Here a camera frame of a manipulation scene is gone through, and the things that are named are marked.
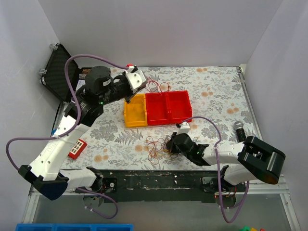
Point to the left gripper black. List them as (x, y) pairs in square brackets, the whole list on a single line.
[(131, 94)]

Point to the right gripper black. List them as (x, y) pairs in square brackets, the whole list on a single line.
[(172, 144)]

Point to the yellow plastic bin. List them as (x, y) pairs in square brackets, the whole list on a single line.
[(135, 113)]

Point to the red plastic bin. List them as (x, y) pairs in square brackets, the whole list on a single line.
[(157, 110), (179, 106)]

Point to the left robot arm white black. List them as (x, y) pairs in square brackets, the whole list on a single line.
[(45, 173)]

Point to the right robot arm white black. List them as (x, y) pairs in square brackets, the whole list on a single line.
[(251, 159)]

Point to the black silver microphone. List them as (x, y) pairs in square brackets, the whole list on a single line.
[(239, 130)]

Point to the red white toy block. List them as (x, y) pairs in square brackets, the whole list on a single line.
[(77, 149)]

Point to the black poker chip case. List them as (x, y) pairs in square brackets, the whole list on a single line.
[(53, 76)]

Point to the green red toy blocks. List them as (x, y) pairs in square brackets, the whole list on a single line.
[(247, 228)]

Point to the blue plastic tray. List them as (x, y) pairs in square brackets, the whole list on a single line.
[(74, 227)]

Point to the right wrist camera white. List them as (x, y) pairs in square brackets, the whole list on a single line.
[(183, 128)]

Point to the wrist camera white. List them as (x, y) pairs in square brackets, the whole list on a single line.
[(136, 80), (183, 128)]

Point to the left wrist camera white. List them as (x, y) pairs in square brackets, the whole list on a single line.
[(136, 80)]

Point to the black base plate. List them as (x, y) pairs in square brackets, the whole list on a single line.
[(154, 185)]

